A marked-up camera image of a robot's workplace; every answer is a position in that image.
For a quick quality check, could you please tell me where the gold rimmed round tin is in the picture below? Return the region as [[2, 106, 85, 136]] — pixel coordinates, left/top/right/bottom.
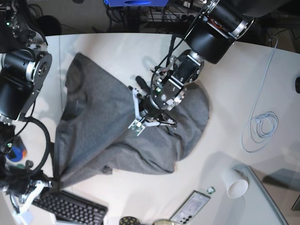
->
[[152, 219, 175, 225]]

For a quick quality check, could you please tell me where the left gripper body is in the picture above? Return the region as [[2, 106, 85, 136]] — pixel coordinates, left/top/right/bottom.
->
[[128, 76, 177, 136]]

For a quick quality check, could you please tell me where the small green white chip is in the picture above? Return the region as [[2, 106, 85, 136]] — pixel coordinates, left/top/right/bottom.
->
[[207, 187, 216, 195]]

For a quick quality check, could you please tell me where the black computer keyboard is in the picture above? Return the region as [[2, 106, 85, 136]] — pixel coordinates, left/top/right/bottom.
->
[[32, 191, 108, 225]]

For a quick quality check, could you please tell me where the smartphone in clear case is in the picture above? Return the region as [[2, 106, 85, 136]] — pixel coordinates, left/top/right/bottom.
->
[[170, 190, 210, 225]]

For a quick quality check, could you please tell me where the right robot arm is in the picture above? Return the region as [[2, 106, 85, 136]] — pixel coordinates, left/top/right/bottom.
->
[[0, 0, 52, 225]]

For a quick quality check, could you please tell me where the white paper cup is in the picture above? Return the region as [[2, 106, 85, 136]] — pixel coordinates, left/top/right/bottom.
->
[[222, 169, 249, 199]]

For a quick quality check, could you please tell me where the grey t-shirt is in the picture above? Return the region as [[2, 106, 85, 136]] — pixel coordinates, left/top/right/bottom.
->
[[54, 53, 210, 188]]

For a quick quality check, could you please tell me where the blue box with hole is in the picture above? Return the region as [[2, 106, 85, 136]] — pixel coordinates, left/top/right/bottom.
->
[[104, 0, 169, 7]]

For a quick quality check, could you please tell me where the glass side table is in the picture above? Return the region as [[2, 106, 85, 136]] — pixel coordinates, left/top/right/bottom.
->
[[231, 164, 300, 225]]

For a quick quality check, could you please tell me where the black round object at edge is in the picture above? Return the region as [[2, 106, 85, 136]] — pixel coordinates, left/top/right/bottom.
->
[[295, 77, 300, 94]]

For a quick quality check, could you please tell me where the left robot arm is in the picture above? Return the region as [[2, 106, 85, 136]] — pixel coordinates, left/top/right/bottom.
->
[[129, 0, 285, 135]]

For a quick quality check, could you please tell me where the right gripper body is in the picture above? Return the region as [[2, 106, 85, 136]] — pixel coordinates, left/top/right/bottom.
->
[[4, 178, 53, 223]]

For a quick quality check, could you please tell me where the white coiled cable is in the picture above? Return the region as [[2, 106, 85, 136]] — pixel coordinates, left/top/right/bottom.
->
[[241, 37, 279, 153]]

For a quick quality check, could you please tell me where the black gold dotted round object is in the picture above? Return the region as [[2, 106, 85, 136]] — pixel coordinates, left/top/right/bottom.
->
[[119, 217, 141, 225]]

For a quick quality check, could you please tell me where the blue orange tape measure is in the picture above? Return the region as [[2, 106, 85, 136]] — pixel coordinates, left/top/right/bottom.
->
[[6, 136, 27, 162]]

